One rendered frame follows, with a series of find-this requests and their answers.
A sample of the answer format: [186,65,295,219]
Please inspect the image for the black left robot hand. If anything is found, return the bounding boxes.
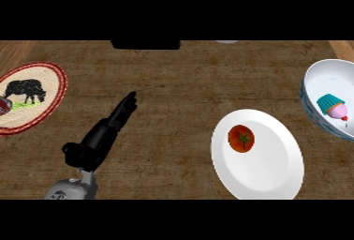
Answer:
[61,90,139,173]

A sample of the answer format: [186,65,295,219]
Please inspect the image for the white plate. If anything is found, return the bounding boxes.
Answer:
[210,108,306,201]

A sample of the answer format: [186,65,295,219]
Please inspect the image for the pink cupcake with teal wrapper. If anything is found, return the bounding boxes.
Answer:
[316,93,350,122]

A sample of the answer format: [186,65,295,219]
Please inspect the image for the white bowl with blue pattern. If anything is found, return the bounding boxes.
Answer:
[298,58,354,143]

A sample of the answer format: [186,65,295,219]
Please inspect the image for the round placemat with cow print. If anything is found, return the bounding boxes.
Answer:
[0,61,70,136]

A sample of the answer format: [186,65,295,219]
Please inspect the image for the red and grey can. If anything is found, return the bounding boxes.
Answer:
[0,96,14,116]

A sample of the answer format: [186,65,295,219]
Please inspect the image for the red tomato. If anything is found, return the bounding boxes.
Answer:
[228,124,256,154]

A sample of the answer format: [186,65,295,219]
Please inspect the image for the black appliance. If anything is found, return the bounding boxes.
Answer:
[110,39,182,51]

